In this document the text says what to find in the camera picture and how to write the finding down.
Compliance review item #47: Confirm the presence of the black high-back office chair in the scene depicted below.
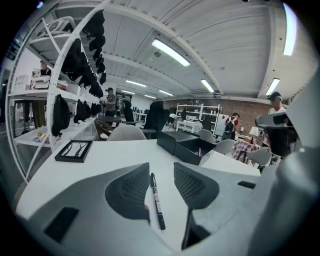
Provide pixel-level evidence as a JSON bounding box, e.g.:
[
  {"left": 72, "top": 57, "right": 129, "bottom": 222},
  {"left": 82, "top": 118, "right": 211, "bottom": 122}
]
[{"left": 143, "top": 100, "right": 171, "bottom": 140}]

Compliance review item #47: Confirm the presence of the black picture frame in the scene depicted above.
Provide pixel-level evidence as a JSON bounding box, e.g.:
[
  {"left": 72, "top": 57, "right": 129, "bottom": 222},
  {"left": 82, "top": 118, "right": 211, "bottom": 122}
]
[{"left": 54, "top": 139, "right": 94, "bottom": 163}]

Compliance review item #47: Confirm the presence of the checkered tablecloth table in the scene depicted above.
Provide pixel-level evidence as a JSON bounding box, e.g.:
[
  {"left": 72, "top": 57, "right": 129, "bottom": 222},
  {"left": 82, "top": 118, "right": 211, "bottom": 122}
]
[{"left": 229, "top": 138, "right": 261, "bottom": 163}]

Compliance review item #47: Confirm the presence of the white metal table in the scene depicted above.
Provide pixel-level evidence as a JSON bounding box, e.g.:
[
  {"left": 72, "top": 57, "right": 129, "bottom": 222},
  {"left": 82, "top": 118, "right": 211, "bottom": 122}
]
[{"left": 176, "top": 119, "right": 203, "bottom": 133}]

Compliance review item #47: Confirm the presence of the brown wicker chair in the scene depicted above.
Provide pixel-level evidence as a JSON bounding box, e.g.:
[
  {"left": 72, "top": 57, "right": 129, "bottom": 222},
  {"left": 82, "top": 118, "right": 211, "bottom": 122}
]
[{"left": 94, "top": 119, "right": 115, "bottom": 141}]

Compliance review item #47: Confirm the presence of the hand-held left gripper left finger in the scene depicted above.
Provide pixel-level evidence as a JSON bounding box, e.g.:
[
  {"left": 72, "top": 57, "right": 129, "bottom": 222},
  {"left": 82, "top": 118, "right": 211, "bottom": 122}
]
[{"left": 14, "top": 162, "right": 182, "bottom": 256}]

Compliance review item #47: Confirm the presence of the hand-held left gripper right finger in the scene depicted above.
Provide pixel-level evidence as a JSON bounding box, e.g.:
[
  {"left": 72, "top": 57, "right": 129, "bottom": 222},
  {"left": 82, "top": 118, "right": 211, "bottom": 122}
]
[{"left": 173, "top": 162, "right": 262, "bottom": 256}]

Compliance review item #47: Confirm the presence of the dark glass-top table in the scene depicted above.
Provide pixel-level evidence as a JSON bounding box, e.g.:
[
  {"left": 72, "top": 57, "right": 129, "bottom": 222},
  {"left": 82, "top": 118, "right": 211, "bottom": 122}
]
[{"left": 98, "top": 115, "right": 122, "bottom": 125}]

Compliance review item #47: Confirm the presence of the grey chair with black legs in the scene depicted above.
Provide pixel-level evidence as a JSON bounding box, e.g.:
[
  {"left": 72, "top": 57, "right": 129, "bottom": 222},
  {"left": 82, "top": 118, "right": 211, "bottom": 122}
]
[
  {"left": 214, "top": 139, "right": 236, "bottom": 156},
  {"left": 246, "top": 146, "right": 272, "bottom": 167},
  {"left": 198, "top": 129, "right": 217, "bottom": 143}
]

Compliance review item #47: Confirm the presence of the white shade table lamp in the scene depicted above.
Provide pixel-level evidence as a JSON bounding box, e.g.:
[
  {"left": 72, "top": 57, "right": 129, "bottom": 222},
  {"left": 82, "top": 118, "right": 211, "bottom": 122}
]
[{"left": 249, "top": 126, "right": 262, "bottom": 145}]

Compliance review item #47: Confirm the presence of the white metal shelving rack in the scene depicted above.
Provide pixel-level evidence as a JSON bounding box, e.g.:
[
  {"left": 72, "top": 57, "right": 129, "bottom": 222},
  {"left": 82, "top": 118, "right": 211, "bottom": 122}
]
[{"left": 4, "top": 0, "right": 113, "bottom": 183}]

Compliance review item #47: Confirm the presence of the white shelving unit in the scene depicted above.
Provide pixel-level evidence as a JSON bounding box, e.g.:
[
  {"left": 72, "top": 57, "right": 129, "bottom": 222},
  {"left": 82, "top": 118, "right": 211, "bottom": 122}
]
[{"left": 176, "top": 102, "right": 223, "bottom": 133}]

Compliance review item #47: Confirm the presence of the light grey cabinet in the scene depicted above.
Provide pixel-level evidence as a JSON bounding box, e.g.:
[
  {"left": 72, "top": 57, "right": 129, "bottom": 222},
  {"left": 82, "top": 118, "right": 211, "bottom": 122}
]
[{"left": 214, "top": 113, "right": 230, "bottom": 137}]

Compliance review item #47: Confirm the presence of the black box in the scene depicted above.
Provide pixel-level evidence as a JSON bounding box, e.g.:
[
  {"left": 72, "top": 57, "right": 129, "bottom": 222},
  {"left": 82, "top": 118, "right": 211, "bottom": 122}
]
[{"left": 156, "top": 130, "right": 217, "bottom": 166}]

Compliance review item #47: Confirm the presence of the long ceiling light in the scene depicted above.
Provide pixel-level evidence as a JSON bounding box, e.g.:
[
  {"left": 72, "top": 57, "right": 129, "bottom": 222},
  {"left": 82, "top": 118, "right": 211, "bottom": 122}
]
[
  {"left": 200, "top": 78, "right": 215, "bottom": 93},
  {"left": 282, "top": 2, "right": 298, "bottom": 56},
  {"left": 151, "top": 38, "right": 191, "bottom": 67},
  {"left": 265, "top": 77, "right": 281, "bottom": 96}
]

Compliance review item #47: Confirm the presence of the black pen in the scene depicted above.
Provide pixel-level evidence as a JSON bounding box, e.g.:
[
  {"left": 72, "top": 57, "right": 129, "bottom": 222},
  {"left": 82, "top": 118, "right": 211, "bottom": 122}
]
[{"left": 149, "top": 172, "right": 167, "bottom": 231}]

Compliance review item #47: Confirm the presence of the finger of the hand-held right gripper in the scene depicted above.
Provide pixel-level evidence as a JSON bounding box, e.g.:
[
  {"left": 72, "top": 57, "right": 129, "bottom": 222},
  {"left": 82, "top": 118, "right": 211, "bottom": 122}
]
[{"left": 254, "top": 112, "right": 298, "bottom": 129}]

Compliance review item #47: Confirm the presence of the grey shell chair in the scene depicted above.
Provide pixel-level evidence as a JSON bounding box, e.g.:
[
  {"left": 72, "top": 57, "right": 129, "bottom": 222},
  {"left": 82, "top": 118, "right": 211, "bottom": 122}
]
[{"left": 107, "top": 124, "right": 147, "bottom": 142}]

